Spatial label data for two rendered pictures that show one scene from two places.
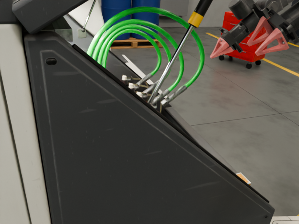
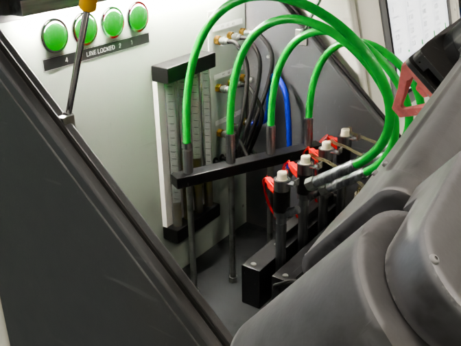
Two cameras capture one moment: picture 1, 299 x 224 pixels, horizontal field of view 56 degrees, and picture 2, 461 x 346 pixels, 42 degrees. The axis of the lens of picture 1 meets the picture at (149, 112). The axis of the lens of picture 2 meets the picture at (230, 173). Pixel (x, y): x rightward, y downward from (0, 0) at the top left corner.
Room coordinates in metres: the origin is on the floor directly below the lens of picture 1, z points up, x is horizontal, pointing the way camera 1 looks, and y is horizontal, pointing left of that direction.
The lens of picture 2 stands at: (0.25, -0.73, 1.56)
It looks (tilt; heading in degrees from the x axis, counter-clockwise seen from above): 24 degrees down; 59
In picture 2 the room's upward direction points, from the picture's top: 1 degrees counter-clockwise
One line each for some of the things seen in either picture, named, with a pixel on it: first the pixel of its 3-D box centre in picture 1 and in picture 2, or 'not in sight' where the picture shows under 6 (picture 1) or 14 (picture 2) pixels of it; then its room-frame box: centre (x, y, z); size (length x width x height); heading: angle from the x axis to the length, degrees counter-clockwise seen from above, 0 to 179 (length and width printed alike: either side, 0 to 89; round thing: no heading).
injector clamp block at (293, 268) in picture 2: not in sight; (311, 264); (0.89, 0.06, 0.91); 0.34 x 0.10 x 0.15; 24
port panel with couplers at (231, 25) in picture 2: not in sight; (233, 82); (0.90, 0.35, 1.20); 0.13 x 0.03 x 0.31; 24
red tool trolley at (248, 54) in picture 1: (244, 39); not in sight; (5.03, -1.59, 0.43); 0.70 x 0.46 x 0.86; 46
